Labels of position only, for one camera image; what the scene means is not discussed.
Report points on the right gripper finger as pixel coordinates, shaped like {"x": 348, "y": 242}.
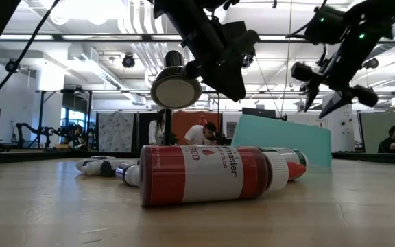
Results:
{"x": 313, "y": 92}
{"x": 336, "y": 101}

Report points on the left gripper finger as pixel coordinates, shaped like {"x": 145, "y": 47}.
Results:
{"x": 221, "y": 77}
{"x": 238, "y": 79}

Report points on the green plastic sheet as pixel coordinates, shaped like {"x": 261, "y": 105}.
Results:
{"x": 286, "y": 137}

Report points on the large green Chefmaster bottle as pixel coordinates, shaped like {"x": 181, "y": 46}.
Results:
{"x": 286, "y": 154}

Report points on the small food coloring bottle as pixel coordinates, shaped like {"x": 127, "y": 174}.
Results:
{"x": 93, "y": 168}
{"x": 110, "y": 168}
{"x": 129, "y": 175}
{"x": 82, "y": 164}

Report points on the background black robot arm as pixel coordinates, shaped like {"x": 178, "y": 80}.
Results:
{"x": 43, "y": 131}

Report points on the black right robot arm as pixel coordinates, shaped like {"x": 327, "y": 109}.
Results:
{"x": 389, "y": 13}

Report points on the black ceiling spotlight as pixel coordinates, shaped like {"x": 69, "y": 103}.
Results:
{"x": 128, "y": 60}
{"x": 11, "y": 65}
{"x": 247, "y": 61}
{"x": 371, "y": 63}

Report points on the black computer monitor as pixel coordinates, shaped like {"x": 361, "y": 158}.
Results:
{"x": 259, "y": 112}

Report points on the green partition panel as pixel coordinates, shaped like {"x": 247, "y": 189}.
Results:
{"x": 372, "y": 130}

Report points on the orange figurine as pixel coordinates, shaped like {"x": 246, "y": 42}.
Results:
{"x": 203, "y": 120}

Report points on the black vase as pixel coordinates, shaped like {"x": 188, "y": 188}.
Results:
{"x": 175, "y": 91}

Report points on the orange partition panel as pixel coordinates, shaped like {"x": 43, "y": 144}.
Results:
{"x": 180, "y": 118}

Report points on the black overhead light beam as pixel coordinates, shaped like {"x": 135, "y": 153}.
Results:
{"x": 146, "y": 37}

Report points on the grey patterned partition panel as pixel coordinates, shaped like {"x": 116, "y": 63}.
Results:
{"x": 115, "y": 132}

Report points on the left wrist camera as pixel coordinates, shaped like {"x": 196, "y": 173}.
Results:
{"x": 238, "y": 37}

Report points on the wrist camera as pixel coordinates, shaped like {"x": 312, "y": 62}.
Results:
{"x": 238, "y": 37}
{"x": 324, "y": 27}

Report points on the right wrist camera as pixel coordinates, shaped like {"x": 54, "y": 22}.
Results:
{"x": 324, "y": 27}

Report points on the black scaffold frame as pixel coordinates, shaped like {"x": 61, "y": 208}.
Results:
{"x": 40, "y": 116}

